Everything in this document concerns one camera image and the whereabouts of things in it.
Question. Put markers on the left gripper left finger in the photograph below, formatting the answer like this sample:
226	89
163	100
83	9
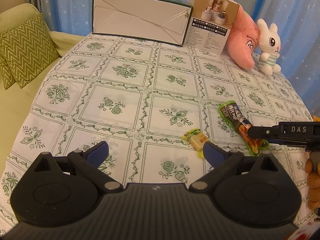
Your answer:
86	165

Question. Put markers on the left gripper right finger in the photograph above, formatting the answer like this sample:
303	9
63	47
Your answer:
224	165

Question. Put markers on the yellow candy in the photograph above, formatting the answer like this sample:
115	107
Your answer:
197	139

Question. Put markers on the dark green snack stick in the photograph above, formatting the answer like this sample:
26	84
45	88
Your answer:
230	112

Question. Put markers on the right hand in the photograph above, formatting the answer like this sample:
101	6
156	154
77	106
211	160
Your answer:
313	182

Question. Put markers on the green floral tablecloth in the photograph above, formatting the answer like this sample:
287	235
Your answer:
141	97

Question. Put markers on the cream sofa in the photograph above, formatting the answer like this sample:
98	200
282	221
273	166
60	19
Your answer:
15	101

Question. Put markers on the white bunny plush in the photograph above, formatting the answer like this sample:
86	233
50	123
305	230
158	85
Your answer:
269	43

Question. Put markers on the pink star plush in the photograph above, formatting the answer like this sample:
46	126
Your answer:
243	39

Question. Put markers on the green chevron cushion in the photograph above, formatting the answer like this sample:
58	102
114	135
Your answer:
26	50

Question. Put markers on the blue star curtain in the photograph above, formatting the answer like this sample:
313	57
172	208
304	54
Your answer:
297	21

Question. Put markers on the tan product box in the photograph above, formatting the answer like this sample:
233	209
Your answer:
211	23

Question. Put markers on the white green cardboard box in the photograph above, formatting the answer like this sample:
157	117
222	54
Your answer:
163	21

